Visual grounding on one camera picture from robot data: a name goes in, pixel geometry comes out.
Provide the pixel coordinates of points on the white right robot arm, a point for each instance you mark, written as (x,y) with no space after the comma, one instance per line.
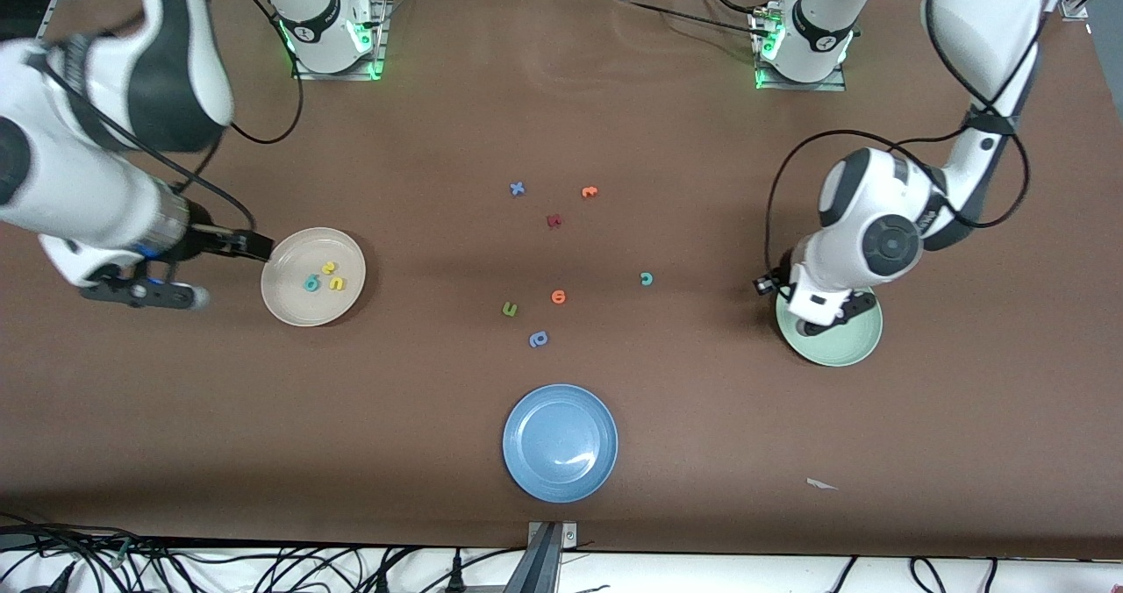
(79,181)

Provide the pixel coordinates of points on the grey metal camera post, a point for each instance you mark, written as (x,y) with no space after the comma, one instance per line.
(544,567)

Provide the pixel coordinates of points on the teal foam letter b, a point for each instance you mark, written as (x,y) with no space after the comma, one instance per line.
(311,289)

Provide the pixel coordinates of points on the brown table cover sheet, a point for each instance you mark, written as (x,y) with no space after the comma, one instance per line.
(561,102)

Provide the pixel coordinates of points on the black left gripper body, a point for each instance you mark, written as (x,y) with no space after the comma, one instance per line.
(779,283)

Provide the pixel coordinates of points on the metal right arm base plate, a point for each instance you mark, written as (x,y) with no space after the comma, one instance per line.
(338,76)

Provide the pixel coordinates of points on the blue foam letter a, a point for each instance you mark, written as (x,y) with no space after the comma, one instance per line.
(544,344)

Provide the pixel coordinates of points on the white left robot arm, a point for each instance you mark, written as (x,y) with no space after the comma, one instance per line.
(877,207)

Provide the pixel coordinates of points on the beige brown plate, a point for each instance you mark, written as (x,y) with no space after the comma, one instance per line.
(298,308)

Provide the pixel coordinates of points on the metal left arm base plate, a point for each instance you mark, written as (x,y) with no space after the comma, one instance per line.
(829,87)

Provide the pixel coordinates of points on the pale green plate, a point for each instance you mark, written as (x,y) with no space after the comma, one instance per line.
(842,347)

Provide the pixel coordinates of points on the white paper scrap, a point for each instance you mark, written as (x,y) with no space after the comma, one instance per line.
(820,484)

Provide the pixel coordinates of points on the blue plate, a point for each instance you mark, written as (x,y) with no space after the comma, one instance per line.
(560,444)

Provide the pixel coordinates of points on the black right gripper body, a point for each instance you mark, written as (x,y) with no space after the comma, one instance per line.
(203,243)

